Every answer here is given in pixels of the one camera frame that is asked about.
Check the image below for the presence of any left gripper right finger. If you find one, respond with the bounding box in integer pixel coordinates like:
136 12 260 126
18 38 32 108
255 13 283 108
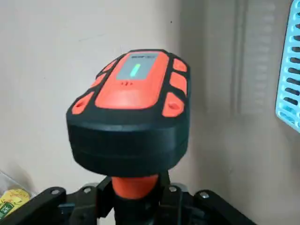
158 170 257 225

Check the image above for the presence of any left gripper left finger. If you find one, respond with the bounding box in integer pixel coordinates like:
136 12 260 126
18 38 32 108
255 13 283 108
22 174 113 225

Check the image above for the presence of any light blue plastic basket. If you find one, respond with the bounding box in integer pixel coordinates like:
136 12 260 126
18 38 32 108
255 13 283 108
274 0 300 132

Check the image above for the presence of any yellow label drink bottle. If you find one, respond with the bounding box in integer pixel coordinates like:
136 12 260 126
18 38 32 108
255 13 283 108
0 188 30 221

